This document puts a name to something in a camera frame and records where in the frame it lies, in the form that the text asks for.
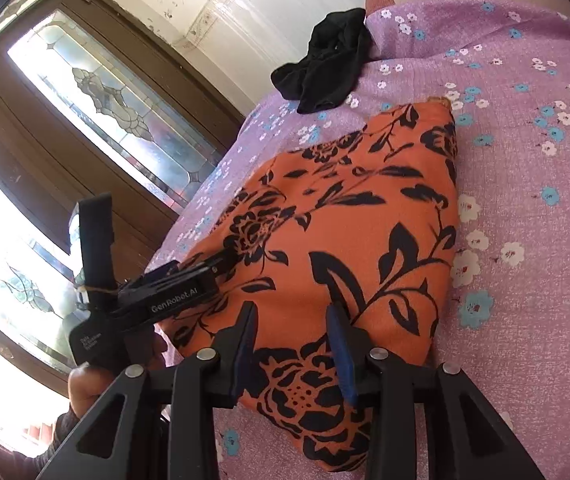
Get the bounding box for orange black floral garment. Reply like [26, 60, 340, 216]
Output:
[160, 98, 458, 472]

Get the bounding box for left hand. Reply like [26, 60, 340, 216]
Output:
[67, 334, 168, 418]

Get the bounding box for stained glass wooden door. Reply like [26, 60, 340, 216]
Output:
[0, 0, 243, 393]

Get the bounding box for purple floral bed sheet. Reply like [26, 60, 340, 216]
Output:
[154, 0, 570, 479]

